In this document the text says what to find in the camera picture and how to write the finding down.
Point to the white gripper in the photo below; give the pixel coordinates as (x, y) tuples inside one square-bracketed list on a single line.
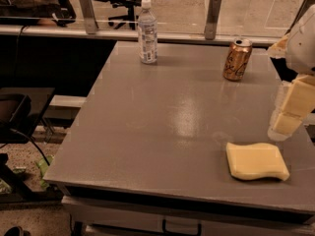
[(303, 51)]

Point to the orange soda can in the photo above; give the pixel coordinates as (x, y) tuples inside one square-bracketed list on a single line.
[(237, 59)]

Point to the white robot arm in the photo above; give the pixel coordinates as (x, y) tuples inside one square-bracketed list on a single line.
[(298, 46)]

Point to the yellow sponge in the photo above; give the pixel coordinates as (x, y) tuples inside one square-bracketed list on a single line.
[(256, 161)]

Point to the clear plastic water bottle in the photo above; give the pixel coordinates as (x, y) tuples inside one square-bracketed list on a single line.
[(147, 33)]

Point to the white drawer cabinet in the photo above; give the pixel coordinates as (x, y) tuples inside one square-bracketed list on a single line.
[(108, 218)]

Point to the green crumpled wrapper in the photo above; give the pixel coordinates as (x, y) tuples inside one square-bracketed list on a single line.
[(42, 165)]

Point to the right metal railing post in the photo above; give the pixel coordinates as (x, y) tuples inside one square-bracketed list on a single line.
[(212, 19)]

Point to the metal railing post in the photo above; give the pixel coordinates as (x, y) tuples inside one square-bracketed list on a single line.
[(212, 19), (89, 16)]

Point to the black drawer handle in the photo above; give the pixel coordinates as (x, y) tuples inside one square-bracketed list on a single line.
[(180, 228)]

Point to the left metal railing post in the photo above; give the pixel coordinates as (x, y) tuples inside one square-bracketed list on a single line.
[(89, 16)]

